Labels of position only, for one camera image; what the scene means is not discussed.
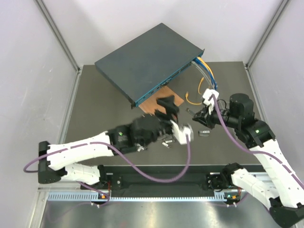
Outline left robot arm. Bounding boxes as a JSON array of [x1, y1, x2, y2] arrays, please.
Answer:
[[38, 95, 179, 188]]

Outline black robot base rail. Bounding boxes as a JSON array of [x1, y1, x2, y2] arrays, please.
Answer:
[[80, 164, 262, 198]]

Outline dark blue network switch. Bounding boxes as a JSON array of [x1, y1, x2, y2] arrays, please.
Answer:
[[95, 23, 204, 108]]

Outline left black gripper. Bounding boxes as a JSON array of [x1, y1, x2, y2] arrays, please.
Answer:
[[140, 95, 180, 147]]

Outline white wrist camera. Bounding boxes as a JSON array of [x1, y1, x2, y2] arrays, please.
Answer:
[[202, 88, 219, 114], [170, 120, 194, 145]]

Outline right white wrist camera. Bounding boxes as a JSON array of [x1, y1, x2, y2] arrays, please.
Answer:
[[202, 88, 219, 114]]

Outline silver SFP module top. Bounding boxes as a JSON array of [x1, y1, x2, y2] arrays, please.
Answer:
[[186, 108, 195, 116]]

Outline grey ethernet cable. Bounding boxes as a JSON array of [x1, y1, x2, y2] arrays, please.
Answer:
[[192, 64, 219, 95]]

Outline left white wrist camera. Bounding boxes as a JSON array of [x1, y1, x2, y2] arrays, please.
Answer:
[[170, 120, 194, 145]]

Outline black table mat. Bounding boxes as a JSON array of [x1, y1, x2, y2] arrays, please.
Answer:
[[65, 62, 258, 165]]

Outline yellow ethernet cable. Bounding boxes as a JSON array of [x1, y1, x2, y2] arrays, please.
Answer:
[[185, 57, 215, 105]]

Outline perforated cable duct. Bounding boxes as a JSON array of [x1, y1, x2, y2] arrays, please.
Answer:
[[47, 190, 232, 202]]

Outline SFP module pile centre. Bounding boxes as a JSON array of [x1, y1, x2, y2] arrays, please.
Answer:
[[159, 135, 176, 149]]

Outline wooden board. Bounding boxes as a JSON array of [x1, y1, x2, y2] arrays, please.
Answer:
[[139, 86, 184, 114]]

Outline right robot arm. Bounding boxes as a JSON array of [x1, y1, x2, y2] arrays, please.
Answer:
[[193, 89, 304, 228]]

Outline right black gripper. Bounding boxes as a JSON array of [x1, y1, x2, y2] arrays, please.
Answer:
[[193, 100, 240, 129]]

